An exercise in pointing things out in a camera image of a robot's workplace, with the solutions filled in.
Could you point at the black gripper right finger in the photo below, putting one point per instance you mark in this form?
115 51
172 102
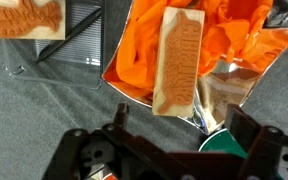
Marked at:
241 126

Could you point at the grey table cloth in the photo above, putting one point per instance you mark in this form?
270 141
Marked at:
34 116

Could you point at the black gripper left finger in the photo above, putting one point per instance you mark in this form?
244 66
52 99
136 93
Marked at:
121 115

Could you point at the green plastic cup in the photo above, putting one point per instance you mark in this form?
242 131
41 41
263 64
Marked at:
257 162

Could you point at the wooden rubber stamp block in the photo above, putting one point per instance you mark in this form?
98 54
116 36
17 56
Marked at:
177 62

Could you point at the clear box with tape rolls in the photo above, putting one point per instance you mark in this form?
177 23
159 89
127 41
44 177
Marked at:
73 61

